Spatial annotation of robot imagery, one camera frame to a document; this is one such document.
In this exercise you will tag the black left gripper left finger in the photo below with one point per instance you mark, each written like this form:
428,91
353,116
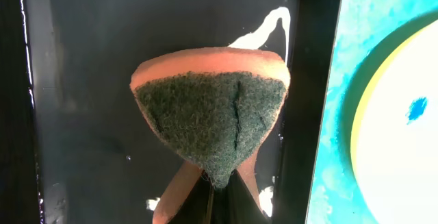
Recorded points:
197,208

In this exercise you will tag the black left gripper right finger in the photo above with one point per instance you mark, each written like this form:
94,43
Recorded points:
234,204

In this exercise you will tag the green brown sponge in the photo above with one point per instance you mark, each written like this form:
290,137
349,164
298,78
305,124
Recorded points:
214,107

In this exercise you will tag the yellow plate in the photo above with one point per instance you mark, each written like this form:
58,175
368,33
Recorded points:
393,143

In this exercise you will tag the black plastic tray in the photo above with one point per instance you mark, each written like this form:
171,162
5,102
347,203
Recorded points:
74,146

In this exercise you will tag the teal plastic tray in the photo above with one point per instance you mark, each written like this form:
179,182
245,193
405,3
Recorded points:
367,32

